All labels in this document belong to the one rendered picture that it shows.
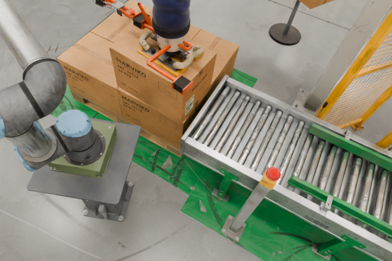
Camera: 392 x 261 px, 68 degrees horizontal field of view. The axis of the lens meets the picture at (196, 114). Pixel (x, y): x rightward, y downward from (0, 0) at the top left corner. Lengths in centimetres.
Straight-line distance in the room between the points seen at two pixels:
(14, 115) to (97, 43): 186
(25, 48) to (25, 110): 22
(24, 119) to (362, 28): 225
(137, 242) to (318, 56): 281
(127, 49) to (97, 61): 58
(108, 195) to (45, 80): 91
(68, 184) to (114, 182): 24
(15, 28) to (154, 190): 171
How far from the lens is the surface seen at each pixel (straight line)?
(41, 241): 252
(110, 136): 171
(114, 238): 239
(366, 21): 251
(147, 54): 194
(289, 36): 387
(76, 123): 147
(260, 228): 247
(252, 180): 196
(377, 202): 228
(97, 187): 171
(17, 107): 91
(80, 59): 259
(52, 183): 179
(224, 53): 262
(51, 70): 95
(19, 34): 109
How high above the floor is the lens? 231
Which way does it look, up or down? 55 degrees down
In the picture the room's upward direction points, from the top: 8 degrees clockwise
